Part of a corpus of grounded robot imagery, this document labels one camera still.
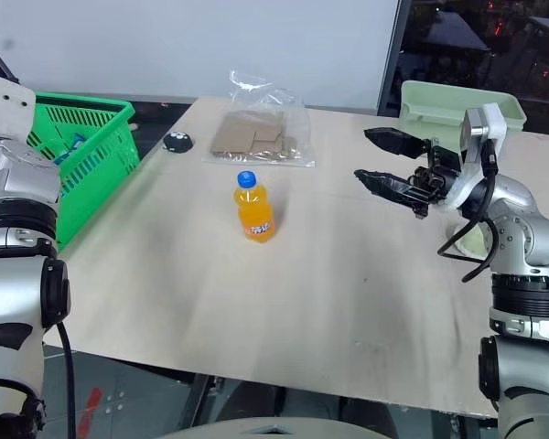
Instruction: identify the clear bag with brown cardboard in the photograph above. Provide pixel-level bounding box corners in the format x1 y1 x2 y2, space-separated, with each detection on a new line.
201 70 318 169

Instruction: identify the dark metal table frame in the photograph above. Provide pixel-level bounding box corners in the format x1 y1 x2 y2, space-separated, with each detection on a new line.
188 373 226 413

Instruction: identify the orange soda bottle blue cap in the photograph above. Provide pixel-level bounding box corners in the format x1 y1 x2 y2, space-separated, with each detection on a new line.
231 170 275 245

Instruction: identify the dark rounded grey shape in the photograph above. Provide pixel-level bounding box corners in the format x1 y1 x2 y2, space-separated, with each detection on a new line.
156 402 400 439

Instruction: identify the white panel with grey frame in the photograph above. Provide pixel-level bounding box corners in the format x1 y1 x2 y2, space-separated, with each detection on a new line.
0 0 414 116

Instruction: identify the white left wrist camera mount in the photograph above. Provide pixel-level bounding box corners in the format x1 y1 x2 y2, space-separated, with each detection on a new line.
0 77 38 139

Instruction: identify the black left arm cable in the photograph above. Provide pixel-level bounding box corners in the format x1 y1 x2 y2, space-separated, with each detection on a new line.
56 319 78 439

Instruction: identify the black round white-dotted object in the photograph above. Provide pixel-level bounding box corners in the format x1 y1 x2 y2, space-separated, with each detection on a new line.
162 131 196 154

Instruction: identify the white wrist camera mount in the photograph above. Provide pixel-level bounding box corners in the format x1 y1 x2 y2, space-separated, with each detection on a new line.
0 77 38 139
444 102 506 212

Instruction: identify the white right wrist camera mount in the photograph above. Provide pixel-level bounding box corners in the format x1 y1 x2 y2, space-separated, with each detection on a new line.
444 102 506 212

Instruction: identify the blue packet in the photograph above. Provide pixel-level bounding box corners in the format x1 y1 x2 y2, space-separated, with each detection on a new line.
53 132 92 166

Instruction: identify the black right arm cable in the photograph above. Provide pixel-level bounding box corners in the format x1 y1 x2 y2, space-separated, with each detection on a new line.
437 139 501 284

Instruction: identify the pale green round item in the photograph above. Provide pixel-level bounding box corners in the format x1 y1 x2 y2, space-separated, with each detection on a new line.
447 222 491 258

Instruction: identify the pale green plastic tray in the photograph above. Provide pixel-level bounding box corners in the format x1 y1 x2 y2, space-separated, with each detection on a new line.
400 80 528 134

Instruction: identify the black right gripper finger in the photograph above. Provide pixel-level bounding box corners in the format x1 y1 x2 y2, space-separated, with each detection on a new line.
352 168 414 210
363 127 425 160

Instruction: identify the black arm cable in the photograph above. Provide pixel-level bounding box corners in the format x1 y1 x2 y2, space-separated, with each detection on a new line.
437 139 501 284
56 319 78 439

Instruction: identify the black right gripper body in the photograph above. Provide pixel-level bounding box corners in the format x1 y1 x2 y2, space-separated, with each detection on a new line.
407 136 464 221

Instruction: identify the green plastic basket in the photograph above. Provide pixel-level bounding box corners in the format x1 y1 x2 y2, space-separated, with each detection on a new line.
26 90 142 252

